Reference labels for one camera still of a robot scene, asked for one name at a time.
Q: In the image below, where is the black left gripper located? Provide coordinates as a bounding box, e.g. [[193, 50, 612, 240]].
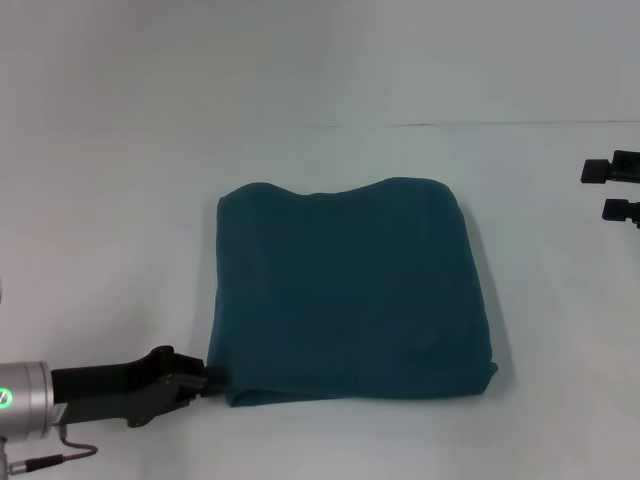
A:
[[49, 344, 227, 429]]

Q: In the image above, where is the teal blue t-shirt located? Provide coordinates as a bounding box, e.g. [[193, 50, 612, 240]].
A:
[[207, 175, 500, 409]]

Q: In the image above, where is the dark red left gripper cable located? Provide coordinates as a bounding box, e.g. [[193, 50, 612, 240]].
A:
[[5, 425, 97, 472]]

